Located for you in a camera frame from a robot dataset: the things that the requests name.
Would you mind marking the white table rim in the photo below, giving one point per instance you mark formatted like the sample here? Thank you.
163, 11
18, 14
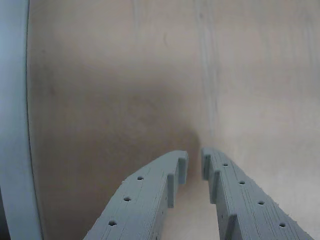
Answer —
13, 100

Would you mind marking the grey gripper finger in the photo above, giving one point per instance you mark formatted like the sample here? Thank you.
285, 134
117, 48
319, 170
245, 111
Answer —
140, 200
245, 205

